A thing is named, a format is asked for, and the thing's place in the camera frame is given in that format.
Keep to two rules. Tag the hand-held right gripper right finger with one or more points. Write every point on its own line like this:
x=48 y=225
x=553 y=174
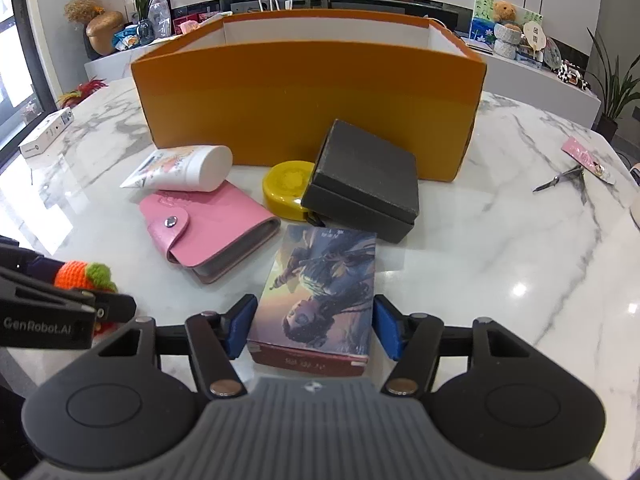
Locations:
x=387 y=327

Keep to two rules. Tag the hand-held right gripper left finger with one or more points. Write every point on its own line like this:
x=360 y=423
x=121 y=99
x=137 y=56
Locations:
x=239 y=327

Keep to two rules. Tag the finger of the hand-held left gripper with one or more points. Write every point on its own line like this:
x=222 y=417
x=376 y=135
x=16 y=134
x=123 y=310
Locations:
x=115 y=307
x=25 y=260

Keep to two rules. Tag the orange crochet carrot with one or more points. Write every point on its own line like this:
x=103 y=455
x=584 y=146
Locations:
x=75 y=275

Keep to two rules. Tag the illustrated book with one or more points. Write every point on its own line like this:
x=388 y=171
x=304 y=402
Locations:
x=320 y=285

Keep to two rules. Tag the pink card wallet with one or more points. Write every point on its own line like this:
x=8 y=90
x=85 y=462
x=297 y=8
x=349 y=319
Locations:
x=210 y=225

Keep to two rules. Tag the yellow tape measure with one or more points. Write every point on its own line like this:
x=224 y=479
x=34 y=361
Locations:
x=285 y=185

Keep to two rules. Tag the white hand cream tube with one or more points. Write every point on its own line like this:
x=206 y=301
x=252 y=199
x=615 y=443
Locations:
x=190 y=167

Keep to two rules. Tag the dark grey gift box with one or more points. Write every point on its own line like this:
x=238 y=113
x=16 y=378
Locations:
x=365 y=170

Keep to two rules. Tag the orange cardboard box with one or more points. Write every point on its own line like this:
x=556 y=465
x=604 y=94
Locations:
x=300 y=100

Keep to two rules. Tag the white product box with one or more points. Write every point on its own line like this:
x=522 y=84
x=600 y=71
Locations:
x=45 y=132

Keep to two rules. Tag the red green feather decoration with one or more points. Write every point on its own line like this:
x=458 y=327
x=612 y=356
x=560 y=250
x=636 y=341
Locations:
x=80 y=92

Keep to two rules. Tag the small scissors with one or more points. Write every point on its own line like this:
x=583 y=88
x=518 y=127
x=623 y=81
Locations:
x=560 y=179

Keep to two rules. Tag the gold vase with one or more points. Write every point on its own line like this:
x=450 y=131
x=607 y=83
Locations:
x=105 y=32

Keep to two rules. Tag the snack packets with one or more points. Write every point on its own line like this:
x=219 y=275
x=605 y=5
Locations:
x=125 y=37

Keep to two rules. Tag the dried flower bunch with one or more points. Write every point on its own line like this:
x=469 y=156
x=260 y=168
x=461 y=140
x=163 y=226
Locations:
x=82 y=5

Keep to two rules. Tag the pink packet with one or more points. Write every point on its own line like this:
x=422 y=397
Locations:
x=587 y=157

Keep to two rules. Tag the green plant in glass vase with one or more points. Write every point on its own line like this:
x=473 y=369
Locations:
x=142 y=5

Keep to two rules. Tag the black framed picture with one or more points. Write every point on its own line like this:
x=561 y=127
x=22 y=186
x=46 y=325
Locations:
x=160 y=12

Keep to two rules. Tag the pink box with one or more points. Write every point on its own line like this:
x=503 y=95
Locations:
x=185 y=25

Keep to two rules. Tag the black white cow figure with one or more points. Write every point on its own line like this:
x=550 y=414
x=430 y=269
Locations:
x=572 y=75

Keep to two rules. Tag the decorative plate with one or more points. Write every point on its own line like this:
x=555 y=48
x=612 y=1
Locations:
x=554 y=52

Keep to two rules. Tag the flower painting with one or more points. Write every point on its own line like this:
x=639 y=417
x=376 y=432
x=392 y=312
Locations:
x=482 y=20

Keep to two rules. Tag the round paper fan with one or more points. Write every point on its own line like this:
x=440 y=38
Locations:
x=534 y=35

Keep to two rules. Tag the potted green plant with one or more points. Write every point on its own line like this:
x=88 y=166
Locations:
x=617 y=90

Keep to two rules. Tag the small brown teddy bear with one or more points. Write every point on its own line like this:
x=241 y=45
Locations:
x=506 y=11

